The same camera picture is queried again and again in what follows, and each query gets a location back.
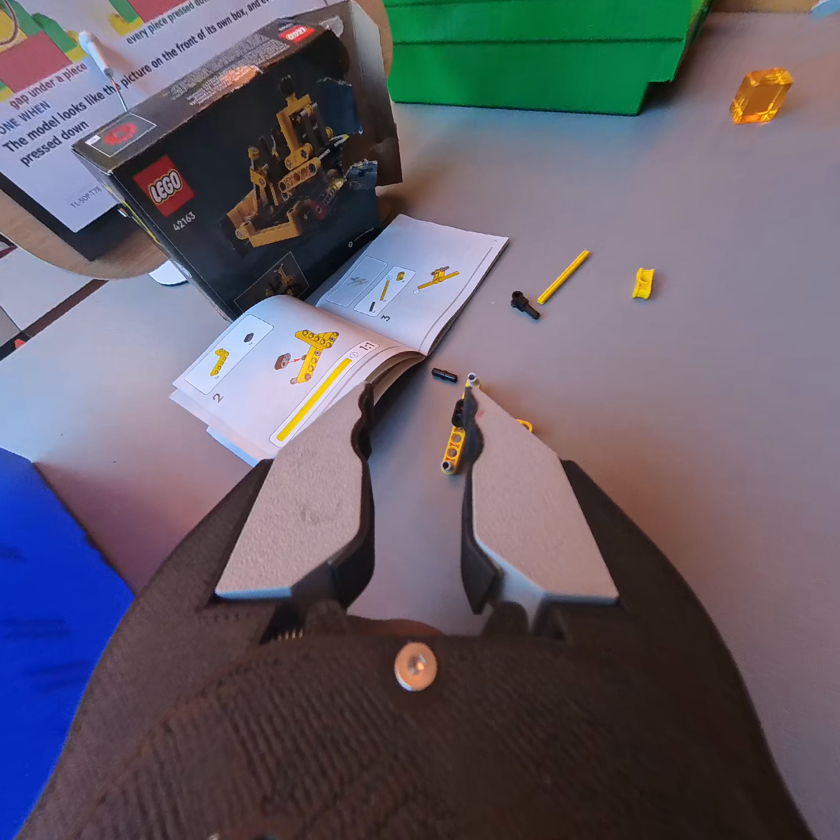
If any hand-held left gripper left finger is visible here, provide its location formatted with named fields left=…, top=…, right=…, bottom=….
left=214, top=381, right=377, bottom=605

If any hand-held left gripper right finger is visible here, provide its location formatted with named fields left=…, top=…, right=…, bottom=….
left=461, top=385, right=620, bottom=615

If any yellow lego beam assembly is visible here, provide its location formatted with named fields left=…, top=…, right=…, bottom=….
left=439, top=372, right=534, bottom=475

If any yellow lego axle rod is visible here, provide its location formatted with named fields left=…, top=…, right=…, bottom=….
left=536, top=248, right=592, bottom=305

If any lego instruction booklet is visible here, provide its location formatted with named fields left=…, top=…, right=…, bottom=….
left=170, top=213, right=511, bottom=469

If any amber transparent cube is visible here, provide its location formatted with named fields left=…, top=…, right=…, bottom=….
left=730, top=66, right=794, bottom=125

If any black lego set box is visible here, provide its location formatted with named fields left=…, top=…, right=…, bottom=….
left=71, top=0, right=403, bottom=323

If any blue plastic bin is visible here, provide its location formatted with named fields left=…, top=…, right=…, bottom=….
left=0, top=446, right=136, bottom=816

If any printed instruction sheet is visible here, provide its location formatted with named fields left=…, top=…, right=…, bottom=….
left=0, top=0, right=342, bottom=235

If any green plastic bin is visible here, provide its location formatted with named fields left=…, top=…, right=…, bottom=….
left=382, top=0, right=714, bottom=118

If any white handled screwdriver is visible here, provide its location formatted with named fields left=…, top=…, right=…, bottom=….
left=77, top=29, right=130, bottom=114

